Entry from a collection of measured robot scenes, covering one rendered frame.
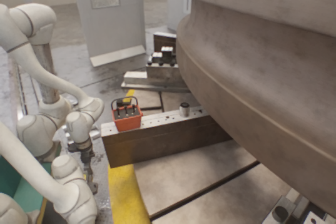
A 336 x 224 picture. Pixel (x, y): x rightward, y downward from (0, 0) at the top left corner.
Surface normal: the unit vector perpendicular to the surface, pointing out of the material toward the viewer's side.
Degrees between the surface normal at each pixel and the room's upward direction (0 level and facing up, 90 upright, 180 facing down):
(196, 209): 0
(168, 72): 90
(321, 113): 61
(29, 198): 0
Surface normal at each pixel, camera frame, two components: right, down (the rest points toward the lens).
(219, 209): 0.00, -0.82
